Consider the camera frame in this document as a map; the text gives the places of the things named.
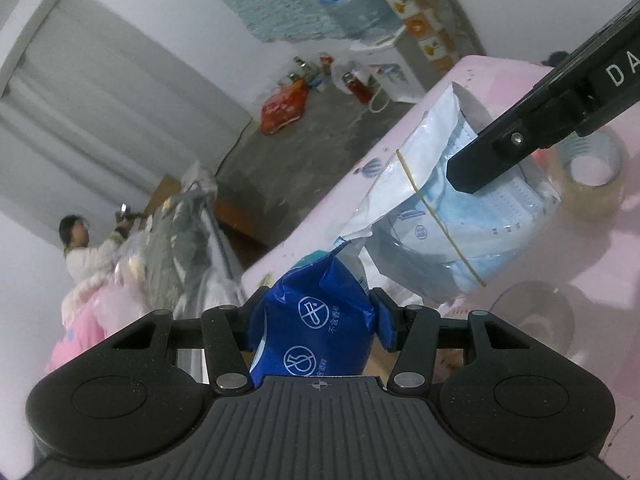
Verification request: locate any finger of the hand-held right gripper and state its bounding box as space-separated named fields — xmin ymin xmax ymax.
xmin=446 ymin=87 xmax=590 ymax=195

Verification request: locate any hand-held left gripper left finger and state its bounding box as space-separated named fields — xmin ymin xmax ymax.
xmin=107 ymin=286 xmax=274 ymax=396

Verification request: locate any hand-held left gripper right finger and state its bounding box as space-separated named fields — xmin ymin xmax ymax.
xmin=369 ymin=287 xmax=532 ymax=397

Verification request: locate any blue wet wipes pack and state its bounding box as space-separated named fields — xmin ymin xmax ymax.
xmin=247 ymin=242 xmax=379 ymax=391

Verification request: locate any pack of blue face masks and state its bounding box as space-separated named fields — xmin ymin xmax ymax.
xmin=340 ymin=81 xmax=564 ymax=307

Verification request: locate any clear packing tape roll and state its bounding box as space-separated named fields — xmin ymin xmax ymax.
xmin=547 ymin=124 xmax=629 ymax=219

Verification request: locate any yellow rubber band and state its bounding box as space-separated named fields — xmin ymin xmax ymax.
xmin=395 ymin=149 xmax=487 ymax=289

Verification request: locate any grey floral quilt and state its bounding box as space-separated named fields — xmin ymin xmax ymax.
xmin=142 ymin=160 xmax=237 ymax=313

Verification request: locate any clear plastic bag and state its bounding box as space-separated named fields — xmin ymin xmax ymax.
xmin=112 ymin=227 xmax=161 ymax=291

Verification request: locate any white water dispenser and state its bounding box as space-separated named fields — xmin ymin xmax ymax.
xmin=349 ymin=30 xmax=427 ymax=102

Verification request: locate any orange tile patterned cover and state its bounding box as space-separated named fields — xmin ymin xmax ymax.
xmin=350 ymin=0 xmax=487 ymax=81

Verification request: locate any frosted plastic cup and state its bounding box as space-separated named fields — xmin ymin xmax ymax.
xmin=487 ymin=280 xmax=577 ymax=363

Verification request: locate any pink quilt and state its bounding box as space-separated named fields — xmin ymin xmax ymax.
xmin=44 ymin=280 xmax=153 ymax=377

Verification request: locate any red bottle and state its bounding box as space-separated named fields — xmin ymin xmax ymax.
xmin=342 ymin=72 xmax=372 ymax=105

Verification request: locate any pink printed tablecloth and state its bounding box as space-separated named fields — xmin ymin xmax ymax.
xmin=240 ymin=54 xmax=640 ymax=480

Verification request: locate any large water bottle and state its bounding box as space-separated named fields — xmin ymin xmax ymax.
xmin=295 ymin=0 xmax=402 ymax=44

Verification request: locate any red plastic bag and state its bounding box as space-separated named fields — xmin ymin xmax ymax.
xmin=260 ymin=79 xmax=311 ymax=136

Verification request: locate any grey curtain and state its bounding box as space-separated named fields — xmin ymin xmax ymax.
xmin=0 ymin=0 xmax=254 ymax=197

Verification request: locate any wooden bed frame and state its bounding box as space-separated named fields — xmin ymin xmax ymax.
xmin=144 ymin=174 xmax=272 ymax=252

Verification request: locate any blue floral wall cloth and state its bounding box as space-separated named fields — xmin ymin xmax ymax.
xmin=179 ymin=0 xmax=362 ymax=44

